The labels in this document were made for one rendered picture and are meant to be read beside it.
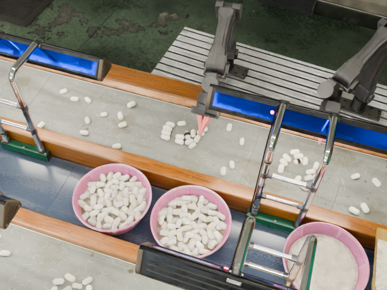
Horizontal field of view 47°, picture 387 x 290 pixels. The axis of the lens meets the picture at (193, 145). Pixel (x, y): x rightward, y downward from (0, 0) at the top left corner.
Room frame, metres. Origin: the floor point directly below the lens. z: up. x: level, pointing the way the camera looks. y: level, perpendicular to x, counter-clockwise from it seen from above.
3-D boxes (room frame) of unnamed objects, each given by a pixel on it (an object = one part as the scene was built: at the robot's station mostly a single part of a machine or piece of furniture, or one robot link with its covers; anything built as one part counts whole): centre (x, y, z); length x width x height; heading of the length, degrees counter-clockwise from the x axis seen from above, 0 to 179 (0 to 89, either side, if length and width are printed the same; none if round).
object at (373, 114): (1.31, -0.69, 0.71); 0.20 x 0.07 x 0.08; 68
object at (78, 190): (0.78, 0.27, 0.72); 0.27 x 0.27 x 0.10
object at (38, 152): (1.09, 0.62, 0.90); 0.20 x 0.19 x 0.45; 73
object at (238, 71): (1.53, -0.14, 0.71); 0.20 x 0.07 x 0.08; 68
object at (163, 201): (0.70, 0.00, 0.72); 0.27 x 0.27 x 0.10
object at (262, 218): (0.81, -0.31, 0.90); 0.20 x 0.19 x 0.45; 73
